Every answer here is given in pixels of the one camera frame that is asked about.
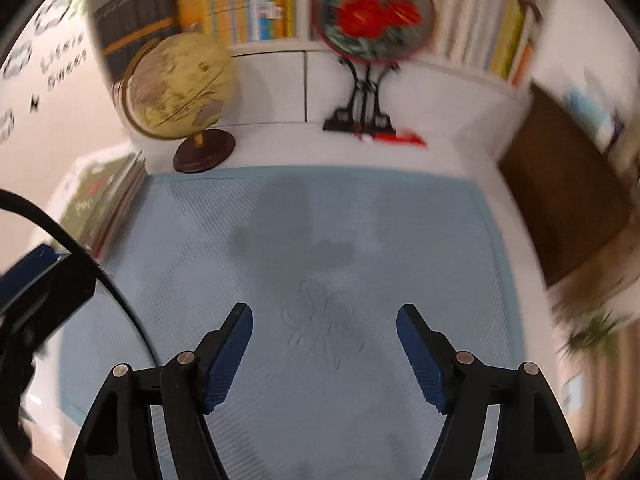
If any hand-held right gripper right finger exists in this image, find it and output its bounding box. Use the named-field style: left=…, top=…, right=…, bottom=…
left=396, top=303, right=585, bottom=480

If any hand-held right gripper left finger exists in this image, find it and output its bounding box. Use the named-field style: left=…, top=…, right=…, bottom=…
left=65, top=302, right=254, bottom=480

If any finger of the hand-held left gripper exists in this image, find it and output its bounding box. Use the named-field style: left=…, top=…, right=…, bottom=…
left=0, top=244, right=59, bottom=307

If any stack of children's books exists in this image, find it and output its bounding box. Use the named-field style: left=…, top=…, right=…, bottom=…
left=47, top=151, right=149, bottom=261

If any row of black shelved books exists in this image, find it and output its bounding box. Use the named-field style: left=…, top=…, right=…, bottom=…
left=94, top=0, right=180, bottom=57

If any row of colourful shelved books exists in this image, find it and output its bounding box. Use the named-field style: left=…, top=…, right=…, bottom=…
left=174, top=0, right=297, bottom=45

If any light blue textured mat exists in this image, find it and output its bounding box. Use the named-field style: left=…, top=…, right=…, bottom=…
left=60, top=165, right=526, bottom=480

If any green leafy floor plant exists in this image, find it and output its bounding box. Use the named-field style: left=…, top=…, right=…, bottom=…
left=562, top=307, right=633, bottom=361

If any brown wooden cabinet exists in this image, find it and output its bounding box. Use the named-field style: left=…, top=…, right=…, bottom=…
left=497, top=82, right=636, bottom=288

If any red tassel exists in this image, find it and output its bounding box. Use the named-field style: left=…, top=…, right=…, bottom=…
left=356, top=126, right=429, bottom=150

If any yellow globe on wooden base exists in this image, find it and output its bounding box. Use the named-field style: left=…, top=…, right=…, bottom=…
left=120, top=32, right=238, bottom=175

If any white bookshelf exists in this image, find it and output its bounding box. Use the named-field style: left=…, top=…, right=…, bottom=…
left=85, top=0, right=558, bottom=126

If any light blue box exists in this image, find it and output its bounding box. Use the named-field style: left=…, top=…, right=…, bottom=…
left=565, top=85, right=628, bottom=153

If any round embroidered fan on stand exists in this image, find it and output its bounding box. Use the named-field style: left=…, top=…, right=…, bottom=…
left=312, top=0, right=436, bottom=133

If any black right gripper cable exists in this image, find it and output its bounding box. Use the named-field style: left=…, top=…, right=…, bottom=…
left=0, top=186, right=162, bottom=367

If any black lettering wall decal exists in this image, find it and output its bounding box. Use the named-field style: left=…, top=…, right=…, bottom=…
left=0, top=0, right=93, bottom=146

